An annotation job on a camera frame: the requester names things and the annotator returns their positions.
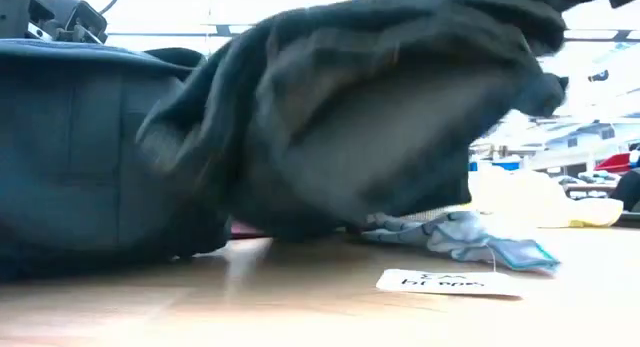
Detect person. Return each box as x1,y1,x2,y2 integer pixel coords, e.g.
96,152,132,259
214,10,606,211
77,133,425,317
609,167,640,213

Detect blue striped white sock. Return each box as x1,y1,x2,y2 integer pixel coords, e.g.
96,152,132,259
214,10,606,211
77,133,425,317
362,210,561,277

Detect yellow garment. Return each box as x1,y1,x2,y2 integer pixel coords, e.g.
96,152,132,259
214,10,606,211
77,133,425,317
468,166,625,229

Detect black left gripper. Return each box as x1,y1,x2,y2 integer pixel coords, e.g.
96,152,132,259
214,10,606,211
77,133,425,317
0,0,109,44

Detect blue storage bins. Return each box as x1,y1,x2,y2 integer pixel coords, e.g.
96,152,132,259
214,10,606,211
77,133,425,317
468,159,524,172

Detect pink garment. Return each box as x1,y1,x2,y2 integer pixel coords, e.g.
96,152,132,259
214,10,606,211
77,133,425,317
229,220,274,240

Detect white paper tag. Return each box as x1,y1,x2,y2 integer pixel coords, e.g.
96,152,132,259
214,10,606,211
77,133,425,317
375,268,525,300

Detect dark blue jeans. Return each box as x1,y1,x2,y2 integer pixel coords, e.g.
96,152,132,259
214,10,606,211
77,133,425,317
134,0,606,243

